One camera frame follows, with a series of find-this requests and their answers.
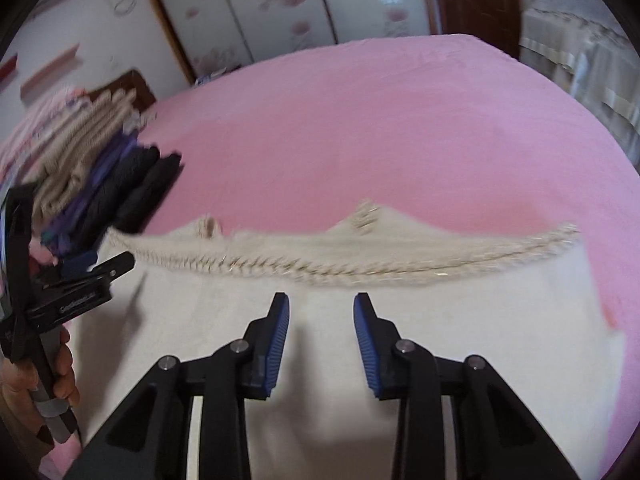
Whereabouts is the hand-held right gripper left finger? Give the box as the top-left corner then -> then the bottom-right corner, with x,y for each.
65,292 -> 291,480

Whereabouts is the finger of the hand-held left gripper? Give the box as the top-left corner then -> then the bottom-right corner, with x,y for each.
27,252 -> 136,331

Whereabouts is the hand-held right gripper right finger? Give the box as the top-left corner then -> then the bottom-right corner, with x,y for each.
352,292 -> 571,480

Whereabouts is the white knit cardigan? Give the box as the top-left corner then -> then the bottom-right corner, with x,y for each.
65,200 -> 626,480

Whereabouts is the person's left hand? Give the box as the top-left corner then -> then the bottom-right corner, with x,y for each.
0,329 -> 80,443

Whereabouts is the folded beige sweater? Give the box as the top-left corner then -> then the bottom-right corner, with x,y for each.
35,90 -> 146,216

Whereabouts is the folded purple garment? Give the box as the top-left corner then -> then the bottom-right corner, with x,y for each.
42,132 -> 146,258

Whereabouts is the folded black garment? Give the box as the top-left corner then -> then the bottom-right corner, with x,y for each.
82,145 -> 183,236

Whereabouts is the folded pink quilt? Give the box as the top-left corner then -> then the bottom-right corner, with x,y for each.
0,87 -> 96,181

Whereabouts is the dark wooden headboard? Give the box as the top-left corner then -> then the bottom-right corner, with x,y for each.
87,70 -> 157,112

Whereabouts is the pink bed blanket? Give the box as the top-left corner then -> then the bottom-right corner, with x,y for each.
30,34 -> 640,480

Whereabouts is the floral sliding-door wardrobe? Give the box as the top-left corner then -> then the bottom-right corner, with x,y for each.
135,0 -> 441,83

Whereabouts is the lace-covered furniture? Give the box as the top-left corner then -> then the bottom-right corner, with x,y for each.
519,4 -> 640,166

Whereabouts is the brown wooden door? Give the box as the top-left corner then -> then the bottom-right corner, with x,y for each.
430,0 -> 522,58

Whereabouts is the pink wall shelf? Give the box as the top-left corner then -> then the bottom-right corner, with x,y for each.
20,44 -> 83,102

